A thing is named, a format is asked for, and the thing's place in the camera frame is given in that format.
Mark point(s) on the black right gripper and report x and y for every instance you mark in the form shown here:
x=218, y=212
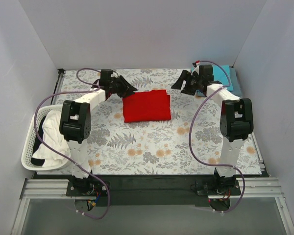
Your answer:
x=190, y=82

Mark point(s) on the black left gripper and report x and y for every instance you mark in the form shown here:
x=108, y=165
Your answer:
x=120, y=86

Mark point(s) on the red t shirt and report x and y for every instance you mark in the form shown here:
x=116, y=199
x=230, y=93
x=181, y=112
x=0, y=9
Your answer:
x=147, y=106

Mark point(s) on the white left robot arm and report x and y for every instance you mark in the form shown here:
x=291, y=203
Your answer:
x=75, y=124

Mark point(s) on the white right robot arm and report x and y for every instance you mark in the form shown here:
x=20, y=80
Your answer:
x=236, y=123

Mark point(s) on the folded turquoise t shirt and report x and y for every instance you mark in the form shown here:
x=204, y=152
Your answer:
x=213, y=82

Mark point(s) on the folded grey-blue t shirt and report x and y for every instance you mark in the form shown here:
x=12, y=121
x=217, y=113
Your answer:
x=235, y=83

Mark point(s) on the white t shirt in basket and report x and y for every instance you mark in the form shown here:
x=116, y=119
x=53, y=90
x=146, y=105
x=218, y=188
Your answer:
x=54, y=139

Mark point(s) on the white plastic laundry basket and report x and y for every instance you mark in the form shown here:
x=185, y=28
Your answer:
x=30, y=141

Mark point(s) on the black garment in basket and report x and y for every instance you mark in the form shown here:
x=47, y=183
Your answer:
x=35, y=161

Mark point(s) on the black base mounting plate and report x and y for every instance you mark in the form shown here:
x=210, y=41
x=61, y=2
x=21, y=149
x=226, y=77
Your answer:
x=136, y=190

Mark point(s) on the aluminium frame rail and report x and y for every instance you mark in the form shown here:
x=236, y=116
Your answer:
x=56, y=189

